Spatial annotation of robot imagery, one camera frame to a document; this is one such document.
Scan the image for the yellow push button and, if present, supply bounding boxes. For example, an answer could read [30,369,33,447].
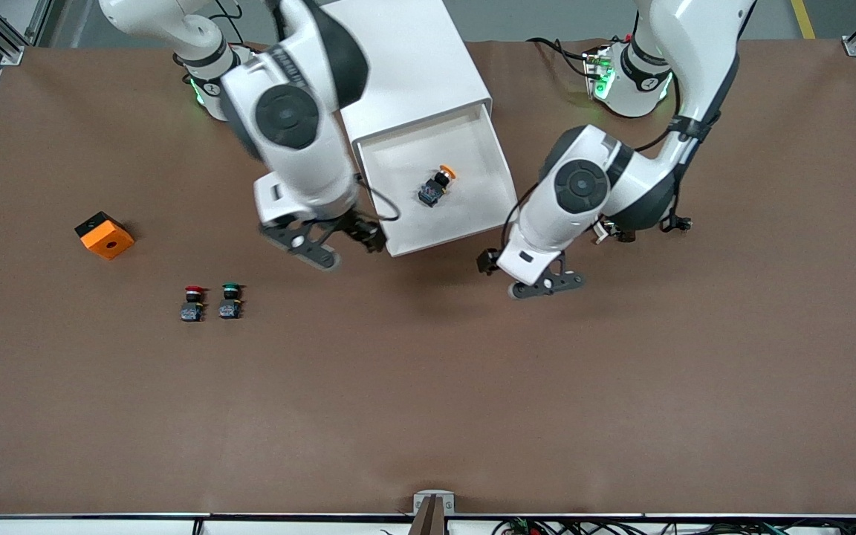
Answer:
[418,164,457,209]

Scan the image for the green push button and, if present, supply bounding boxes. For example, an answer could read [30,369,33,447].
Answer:
[218,282,244,320]

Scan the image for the red push button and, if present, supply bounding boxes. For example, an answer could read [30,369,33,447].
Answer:
[180,285,206,322]

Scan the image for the black arm base cable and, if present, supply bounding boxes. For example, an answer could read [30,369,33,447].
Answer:
[526,36,596,81]

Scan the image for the orange button enclosure box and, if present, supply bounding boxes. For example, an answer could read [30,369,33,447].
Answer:
[75,211,135,261]

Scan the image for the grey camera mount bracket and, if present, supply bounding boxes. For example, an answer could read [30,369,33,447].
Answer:
[412,490,455,535]

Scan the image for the tangled black cable bundle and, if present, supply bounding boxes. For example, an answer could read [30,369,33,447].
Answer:
[491,518,856,535]

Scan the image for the white table edge rail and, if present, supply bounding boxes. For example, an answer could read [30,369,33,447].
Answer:
[0,513,856,535]

